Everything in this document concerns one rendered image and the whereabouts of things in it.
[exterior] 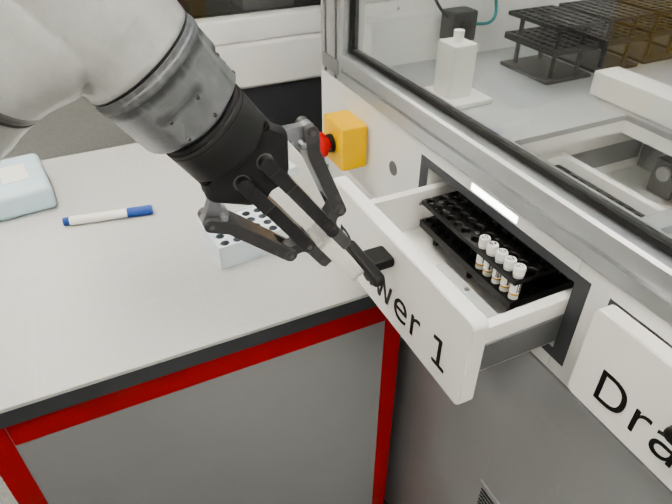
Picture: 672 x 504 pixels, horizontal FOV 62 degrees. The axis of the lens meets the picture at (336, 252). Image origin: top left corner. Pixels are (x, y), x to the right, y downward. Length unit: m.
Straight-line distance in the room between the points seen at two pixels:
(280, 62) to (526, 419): 0.94
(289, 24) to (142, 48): 0.97
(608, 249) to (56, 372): 0.61
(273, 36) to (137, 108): 0.95
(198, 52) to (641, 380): 0.43
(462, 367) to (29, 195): 0.75
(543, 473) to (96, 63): 0.64
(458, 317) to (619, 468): 0.23
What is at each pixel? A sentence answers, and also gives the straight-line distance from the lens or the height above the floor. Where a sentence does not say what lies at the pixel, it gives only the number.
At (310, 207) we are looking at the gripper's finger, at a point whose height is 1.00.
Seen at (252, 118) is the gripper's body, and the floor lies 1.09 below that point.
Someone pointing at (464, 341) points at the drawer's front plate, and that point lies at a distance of 0.51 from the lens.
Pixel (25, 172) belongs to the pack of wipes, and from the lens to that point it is 1.09.
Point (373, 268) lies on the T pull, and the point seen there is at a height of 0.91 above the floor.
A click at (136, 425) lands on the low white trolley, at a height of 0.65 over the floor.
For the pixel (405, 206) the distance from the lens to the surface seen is 0.73.
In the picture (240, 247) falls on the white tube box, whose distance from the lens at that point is 0.81.
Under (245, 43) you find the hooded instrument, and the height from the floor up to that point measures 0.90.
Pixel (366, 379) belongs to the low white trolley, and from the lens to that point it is 0.92.
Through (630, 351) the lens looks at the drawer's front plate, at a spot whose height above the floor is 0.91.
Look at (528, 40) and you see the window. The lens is 0.60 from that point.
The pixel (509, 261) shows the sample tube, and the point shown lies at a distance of 0.60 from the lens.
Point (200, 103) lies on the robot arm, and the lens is 0.40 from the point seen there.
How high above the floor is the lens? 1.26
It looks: 37 degrees down
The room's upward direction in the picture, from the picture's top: straight up
